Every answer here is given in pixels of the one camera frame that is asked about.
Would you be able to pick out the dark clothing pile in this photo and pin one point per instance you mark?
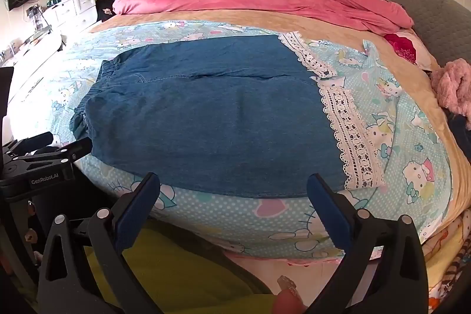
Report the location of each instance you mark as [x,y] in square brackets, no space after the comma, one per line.
[103,7]

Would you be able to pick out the yellow-green garment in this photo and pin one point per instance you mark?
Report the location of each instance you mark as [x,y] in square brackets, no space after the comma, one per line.
[176,270]

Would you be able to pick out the pink fluffy cloth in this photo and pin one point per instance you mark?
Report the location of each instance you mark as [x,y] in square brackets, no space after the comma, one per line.
[450,86]

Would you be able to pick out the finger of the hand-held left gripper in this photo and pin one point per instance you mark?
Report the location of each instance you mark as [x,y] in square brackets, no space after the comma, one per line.
[36,140]
[75,149]

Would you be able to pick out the white desk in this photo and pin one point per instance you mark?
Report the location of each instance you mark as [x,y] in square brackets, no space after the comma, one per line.
[40,43]

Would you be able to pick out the white drawer unit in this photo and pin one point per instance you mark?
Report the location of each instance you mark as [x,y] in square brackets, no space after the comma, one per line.
[81,3]

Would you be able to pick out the light blue cartoon print sheet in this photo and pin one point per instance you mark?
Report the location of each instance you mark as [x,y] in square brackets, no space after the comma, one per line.
[257,222]

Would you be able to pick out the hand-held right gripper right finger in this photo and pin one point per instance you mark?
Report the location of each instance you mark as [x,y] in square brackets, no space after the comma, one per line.
[327,211]

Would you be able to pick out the grey quilted headboard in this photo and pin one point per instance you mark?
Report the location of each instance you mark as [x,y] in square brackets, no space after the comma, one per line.
[423,12]

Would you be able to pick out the orange cartoon blanket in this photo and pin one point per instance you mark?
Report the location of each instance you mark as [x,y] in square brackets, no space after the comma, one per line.
[445,251]

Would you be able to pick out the pale pink bed sheet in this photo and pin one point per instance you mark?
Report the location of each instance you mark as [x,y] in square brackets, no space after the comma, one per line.
[294,271]

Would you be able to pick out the clear cosmetics organiser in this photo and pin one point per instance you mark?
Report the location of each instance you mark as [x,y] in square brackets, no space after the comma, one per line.
[35,15]

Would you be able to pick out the red floral cloth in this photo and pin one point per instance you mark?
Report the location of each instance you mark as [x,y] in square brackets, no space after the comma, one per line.
[401,43]

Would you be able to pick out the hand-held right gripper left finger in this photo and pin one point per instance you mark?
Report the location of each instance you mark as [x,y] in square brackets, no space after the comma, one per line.
[138,211]

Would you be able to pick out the person's right hand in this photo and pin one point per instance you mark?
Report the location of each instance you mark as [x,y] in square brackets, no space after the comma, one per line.
[289,299]

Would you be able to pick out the blue denim pants lace trim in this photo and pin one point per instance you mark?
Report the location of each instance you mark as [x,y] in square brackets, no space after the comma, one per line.
[220,115]

